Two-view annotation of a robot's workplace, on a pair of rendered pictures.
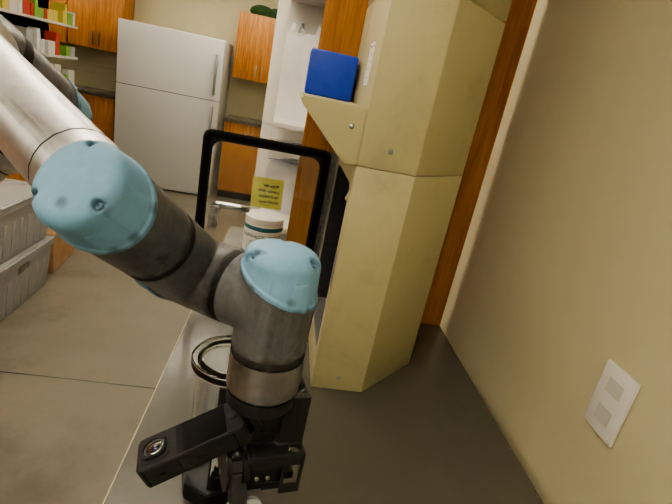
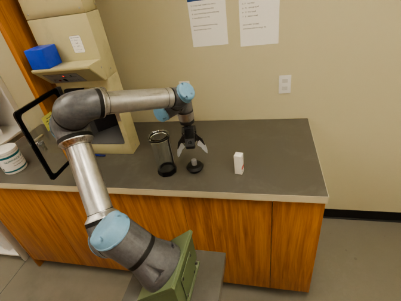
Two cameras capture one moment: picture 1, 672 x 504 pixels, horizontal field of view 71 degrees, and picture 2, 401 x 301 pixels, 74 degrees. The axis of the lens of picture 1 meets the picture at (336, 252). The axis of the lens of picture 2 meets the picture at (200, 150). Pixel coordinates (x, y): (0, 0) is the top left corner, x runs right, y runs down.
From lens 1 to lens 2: 1.09 m
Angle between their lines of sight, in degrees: 59
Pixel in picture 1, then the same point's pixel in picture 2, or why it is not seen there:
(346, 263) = not seen: hidden behind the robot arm
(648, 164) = (156, 34)
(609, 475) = (194, 102)
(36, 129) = (164, 93)
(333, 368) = (133, 143)
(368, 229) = not seen: hidden behind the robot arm
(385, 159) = (111, 71)
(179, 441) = (190, 138)
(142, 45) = not seen: outside the picture
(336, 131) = (99, 71)
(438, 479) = (177, 134)
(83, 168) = (187, 87)
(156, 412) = (134, 186)
